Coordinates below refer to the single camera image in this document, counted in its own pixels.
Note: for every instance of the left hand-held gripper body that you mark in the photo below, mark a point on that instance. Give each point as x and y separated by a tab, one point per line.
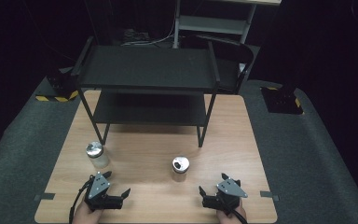
99	186

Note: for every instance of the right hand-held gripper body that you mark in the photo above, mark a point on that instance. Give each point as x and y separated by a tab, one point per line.
230	189

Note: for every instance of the glass jar of white powder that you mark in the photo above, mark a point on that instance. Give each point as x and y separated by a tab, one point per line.
99	160

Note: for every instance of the glass jar with holed lid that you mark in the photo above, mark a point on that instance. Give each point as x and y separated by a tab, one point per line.
185	161

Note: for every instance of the black two-tier shelf rack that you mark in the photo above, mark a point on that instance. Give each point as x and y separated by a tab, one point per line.
149	67

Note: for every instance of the person's right hand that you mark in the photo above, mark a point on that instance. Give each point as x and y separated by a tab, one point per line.
225	218

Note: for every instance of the person's left hand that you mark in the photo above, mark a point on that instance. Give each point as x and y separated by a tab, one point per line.
85	216

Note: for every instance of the grey tape strip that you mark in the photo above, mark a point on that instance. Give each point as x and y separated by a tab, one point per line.
268	194
45	196

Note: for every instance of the grey felt mat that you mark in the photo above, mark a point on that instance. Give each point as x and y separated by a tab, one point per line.
18	149

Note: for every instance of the black stand base striped tape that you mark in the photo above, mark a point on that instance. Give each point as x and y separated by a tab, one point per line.
281	101
59	85

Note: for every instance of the black chair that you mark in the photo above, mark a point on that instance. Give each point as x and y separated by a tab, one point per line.
230	67

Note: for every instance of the black power strip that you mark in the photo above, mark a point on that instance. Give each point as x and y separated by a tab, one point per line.
134	34

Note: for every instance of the grey metal desk frame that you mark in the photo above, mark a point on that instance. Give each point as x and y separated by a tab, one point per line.
211	24

